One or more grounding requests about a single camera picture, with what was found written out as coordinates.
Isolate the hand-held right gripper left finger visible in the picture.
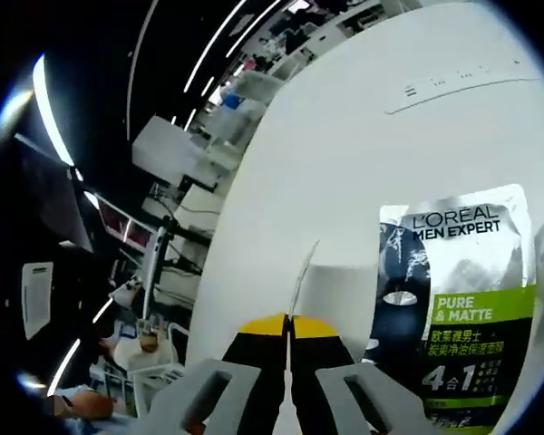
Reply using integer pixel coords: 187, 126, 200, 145
151, 312, 294, 435

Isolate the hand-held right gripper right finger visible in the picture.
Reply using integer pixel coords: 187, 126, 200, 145
291, 315, 437, 435

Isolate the small gold skincare sachet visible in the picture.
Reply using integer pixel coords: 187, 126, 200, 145
287, 238, 323, 321

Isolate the green black skincare sachet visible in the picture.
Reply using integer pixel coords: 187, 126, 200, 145
362, 183, 539, 423

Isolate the purple screen monitor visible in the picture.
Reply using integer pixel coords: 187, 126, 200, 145
97, 198, 158, 250

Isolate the ceiling air conditioner unit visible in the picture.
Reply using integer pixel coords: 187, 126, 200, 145
21, 261, 54, 342

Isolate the large black hanging screen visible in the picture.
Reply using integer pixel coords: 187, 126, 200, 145
14, 134, 94, 254

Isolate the white table socket panel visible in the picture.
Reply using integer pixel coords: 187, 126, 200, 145
384, 73, 544, 116

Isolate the long curved ceiling light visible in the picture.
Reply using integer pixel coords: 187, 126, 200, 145
31, 53, 77, 165

